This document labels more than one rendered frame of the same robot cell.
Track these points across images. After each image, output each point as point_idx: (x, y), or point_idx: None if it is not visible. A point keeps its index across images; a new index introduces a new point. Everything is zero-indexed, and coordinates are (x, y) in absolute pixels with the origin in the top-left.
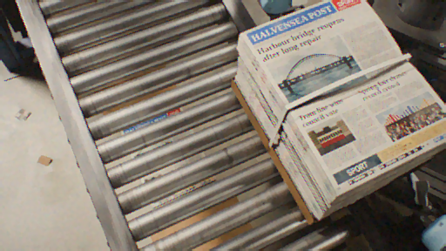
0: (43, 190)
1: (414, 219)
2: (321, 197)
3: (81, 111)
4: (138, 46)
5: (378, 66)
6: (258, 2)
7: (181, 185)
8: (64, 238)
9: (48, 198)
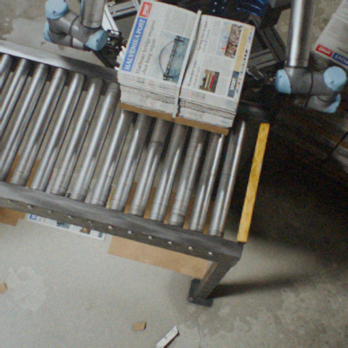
0: (23, 306)
1: (266, 86)
2: (228, 112)
3: (61, 196)
4: (43, 135)
5: (194, 29)
6: (77, 48)
7: (152, 177)
8: (73, 314)
9: (32, 306)
